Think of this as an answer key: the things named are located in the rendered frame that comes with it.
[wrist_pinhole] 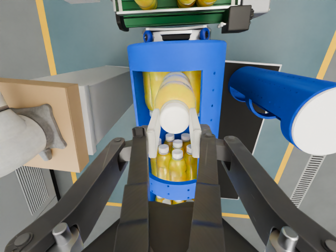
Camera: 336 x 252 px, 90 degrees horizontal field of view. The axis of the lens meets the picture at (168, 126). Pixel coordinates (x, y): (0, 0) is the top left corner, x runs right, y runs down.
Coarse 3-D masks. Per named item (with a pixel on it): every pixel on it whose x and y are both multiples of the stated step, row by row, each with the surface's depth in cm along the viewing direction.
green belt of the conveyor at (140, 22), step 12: (132, 0) 62; (168, 0) 61; (216, 0) 61; (228, 0) 60; (192, 12) 62; (204, 12) 62; (216, 12) 62; (132, 24) 66; (144, 24) 66; (156, 24) 66; (168, 24) 66; (180, 24) 66; (192, 24) 67
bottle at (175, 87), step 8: (176, 72) 34; (168, 80) 28; (176, 80) 28; (184, 80) 29; (160, 88) 26; (168, 88) 24; (176, 88) 24; (184, 88) 24; (160, 96) 24; (168, 96) 23; (176, 96) 23; (184, 96) 23; (192, 96) 25; (160, 104) 24; (184, 104) 22; (192, 104) 24; (160, 112) 23
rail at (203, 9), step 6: (210, 6) 55; (216, 6) 55; (222, 6) 55; (228, 6) 55; (120, 12) 57; (126, 12) 57; (132, 12) 57; (138, 12) 56; (144, 12) 56; (150, 12) 57; (156, 12) 57; (162, 12) 57; (168, 12) 58; (174, 12) 58; (180, 12) 58
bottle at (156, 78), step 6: (150, 72) 51; (156, 72) 50; (162, 72) 50; (168, 72) 51; (150, 78) 52; (156, 78) 50; (162, 78) 50; (150, 84) 53; (156, 84) 51; (150, 90) 54; (156, 90) 52
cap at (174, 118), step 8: (168, 104) 22; (176, 104) 21; (168, 112) 21; (176, 112) 21; (184, 112) 21; (160, 120) 21; (168, 120) 21; (176, 120) 21; (184, 120) 21; (168, 128) 22; (176, 128) 22; (184, 128) 22
